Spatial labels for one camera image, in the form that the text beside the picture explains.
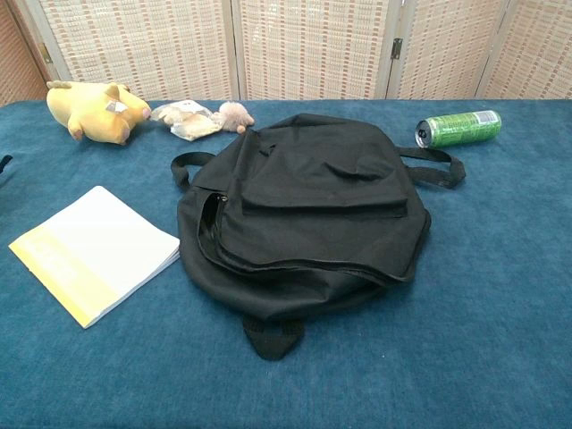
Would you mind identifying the black fabric backpack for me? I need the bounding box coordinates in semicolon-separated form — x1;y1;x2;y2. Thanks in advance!
170;113;467;362

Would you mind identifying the white and yellow book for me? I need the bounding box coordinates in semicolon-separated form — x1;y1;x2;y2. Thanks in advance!
7;185;181;330

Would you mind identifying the clear snack bag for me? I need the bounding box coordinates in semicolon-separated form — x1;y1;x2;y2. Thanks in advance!
150;100;223;142

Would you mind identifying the woven folding screen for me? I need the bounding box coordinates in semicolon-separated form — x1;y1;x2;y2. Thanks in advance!
17;0;572;101

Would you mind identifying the green drink can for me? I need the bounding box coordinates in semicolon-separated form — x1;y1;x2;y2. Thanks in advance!
415;109;503;149

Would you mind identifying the blue fabric table cover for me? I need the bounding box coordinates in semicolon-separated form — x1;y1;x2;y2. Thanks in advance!
0;97;572;429

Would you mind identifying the yellow plush toy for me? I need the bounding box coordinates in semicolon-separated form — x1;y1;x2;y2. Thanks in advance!
46;80;152;147

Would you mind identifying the small beige plush keychain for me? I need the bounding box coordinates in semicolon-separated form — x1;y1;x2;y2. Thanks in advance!
212;101;256;134

